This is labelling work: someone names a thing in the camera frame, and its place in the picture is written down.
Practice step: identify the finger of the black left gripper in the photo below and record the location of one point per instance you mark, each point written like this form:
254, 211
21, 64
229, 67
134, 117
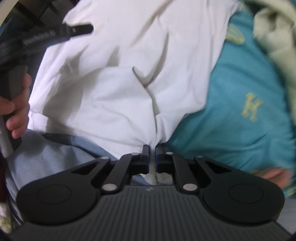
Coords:
65, 32

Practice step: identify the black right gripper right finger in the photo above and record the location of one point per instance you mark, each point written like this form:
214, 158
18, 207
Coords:
232, 195

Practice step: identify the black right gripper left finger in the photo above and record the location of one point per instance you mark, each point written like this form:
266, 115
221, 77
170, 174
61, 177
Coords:
70, 195

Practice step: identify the white garment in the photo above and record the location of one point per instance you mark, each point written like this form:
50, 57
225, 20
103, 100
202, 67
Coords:
145, 67

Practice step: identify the person right hand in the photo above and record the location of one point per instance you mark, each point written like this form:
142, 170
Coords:
279, 176

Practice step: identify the person left hand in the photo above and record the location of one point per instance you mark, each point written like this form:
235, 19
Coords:
20, 107

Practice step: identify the teal patterned bed sheet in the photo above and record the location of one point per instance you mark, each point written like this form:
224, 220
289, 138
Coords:
246, 123

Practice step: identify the green pink fleece blanket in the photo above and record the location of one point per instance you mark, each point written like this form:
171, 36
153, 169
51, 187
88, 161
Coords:
274, 30

